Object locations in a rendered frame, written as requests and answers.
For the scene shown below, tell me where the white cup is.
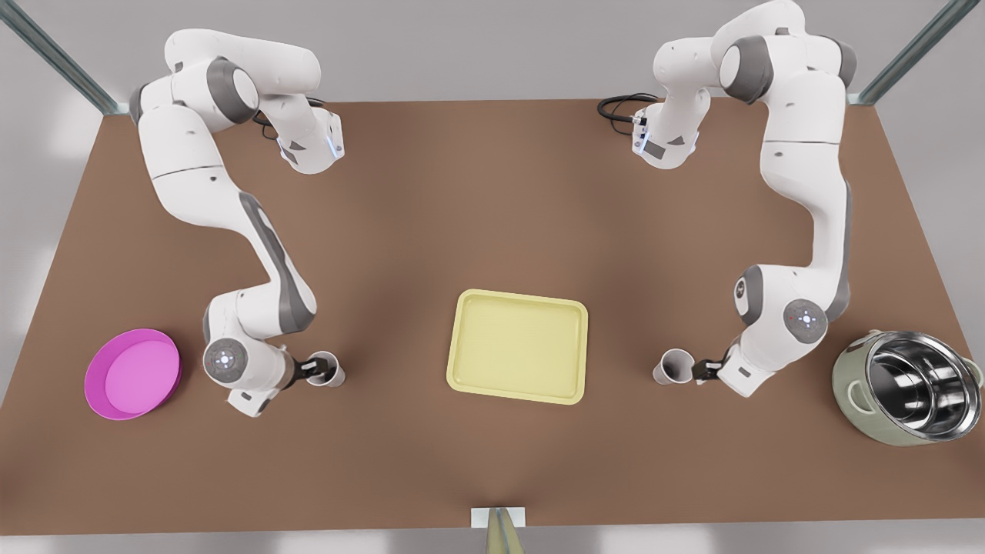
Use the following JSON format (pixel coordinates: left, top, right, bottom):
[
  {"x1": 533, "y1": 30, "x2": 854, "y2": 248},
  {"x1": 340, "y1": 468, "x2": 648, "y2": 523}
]
[
  {"x1": 653, "y1": 349, "x2": 696, "y2": 385},
  {"x1": 306, "y1": 351, "x2": 346, "y2": 389}
]

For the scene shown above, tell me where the black cable loop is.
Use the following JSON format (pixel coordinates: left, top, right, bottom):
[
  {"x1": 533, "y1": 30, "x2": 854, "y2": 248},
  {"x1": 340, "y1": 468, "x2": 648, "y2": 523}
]
[
  {"x1": 252, "y1": 98, "x2": 327, "y2": 141},
  {"x1": 598, "y1": 93, "x2": 661, "y2": 125}
]

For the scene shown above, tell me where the yellow tray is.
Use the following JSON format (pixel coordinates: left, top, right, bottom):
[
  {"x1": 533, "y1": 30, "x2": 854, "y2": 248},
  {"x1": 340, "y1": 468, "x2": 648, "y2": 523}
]
[{"x1": 446, "y1": 289, "x2": 589, "y2": 405}]

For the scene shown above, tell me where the silver frame post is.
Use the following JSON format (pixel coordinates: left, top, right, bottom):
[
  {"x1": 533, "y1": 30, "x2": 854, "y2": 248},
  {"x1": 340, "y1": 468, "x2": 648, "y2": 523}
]
[
  {"x1": 0, "y1": 0, "x2": 129, "y2": 116},
  {"x1": 848, "y1": 0, "x2": 982, "y2": 106},
  {"x1": 470, "y1": 507, "x2": 527, "y2": 554}
]

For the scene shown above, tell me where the pink bowl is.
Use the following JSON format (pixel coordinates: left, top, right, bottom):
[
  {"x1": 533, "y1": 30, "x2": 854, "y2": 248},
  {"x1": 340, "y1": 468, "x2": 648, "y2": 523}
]
[{"x1": 84, "y1": 329, "x2": 182, "y2": 421}]

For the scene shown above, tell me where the green steel pot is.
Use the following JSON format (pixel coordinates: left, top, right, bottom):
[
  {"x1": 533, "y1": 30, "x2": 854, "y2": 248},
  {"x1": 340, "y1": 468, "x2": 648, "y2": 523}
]
[{"x1": 832, "y1": 329, "x2": 984, "y2": 447}]

